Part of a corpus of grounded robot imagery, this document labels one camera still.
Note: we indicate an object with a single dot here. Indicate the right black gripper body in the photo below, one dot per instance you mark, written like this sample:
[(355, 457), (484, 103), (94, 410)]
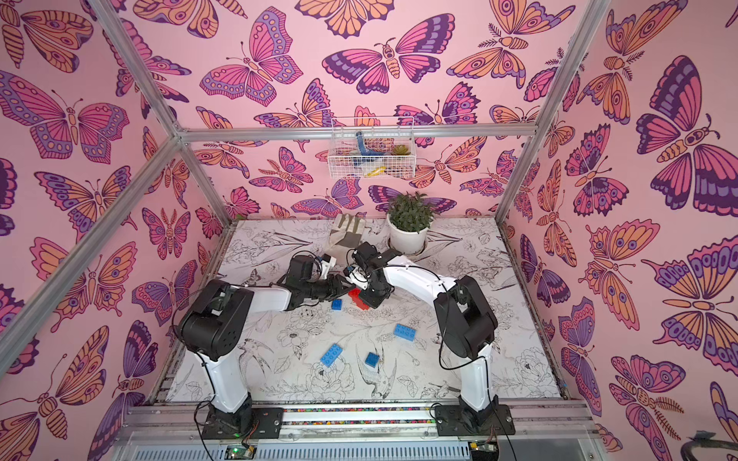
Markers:
[(372, 285)]

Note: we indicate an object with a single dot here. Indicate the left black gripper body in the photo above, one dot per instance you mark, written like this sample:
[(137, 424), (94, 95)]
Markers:
[(321, 290)]

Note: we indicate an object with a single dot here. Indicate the red long lego top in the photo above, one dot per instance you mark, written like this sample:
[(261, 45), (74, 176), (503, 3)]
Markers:
[(355, 296)]

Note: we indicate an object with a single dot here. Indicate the blue long lego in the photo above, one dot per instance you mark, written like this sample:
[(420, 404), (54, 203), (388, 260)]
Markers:
[(331, 355), (404, 332)]

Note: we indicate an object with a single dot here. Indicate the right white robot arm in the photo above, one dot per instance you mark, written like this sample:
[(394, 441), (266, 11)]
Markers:
[(466, 321)]

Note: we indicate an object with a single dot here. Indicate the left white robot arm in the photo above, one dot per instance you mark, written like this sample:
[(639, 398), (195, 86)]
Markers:
[(213, 327)]

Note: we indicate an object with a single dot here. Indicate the small blue lego near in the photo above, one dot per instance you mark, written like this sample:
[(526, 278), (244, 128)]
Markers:
[(372, 360)]

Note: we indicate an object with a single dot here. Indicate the potted green plant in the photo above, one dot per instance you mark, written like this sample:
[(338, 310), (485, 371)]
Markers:
[(409, 217)]

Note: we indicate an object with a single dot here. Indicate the blue toy in basket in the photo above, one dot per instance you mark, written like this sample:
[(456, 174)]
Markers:
[(364, 153)]

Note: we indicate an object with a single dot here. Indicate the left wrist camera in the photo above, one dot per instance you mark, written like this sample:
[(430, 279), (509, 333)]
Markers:
[(327, 263)]

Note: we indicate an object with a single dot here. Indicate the white wire basket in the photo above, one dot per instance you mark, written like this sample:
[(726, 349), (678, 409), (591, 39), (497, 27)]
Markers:
[(372, 147)]

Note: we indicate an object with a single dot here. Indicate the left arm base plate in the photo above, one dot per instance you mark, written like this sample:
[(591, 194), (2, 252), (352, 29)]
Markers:
[(254, 423)]

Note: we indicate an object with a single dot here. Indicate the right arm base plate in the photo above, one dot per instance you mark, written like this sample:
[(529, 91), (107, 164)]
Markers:
[(461, 420)]

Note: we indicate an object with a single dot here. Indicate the aluminium front rail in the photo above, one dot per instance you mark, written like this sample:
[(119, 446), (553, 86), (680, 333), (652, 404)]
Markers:
[(537, 418)]

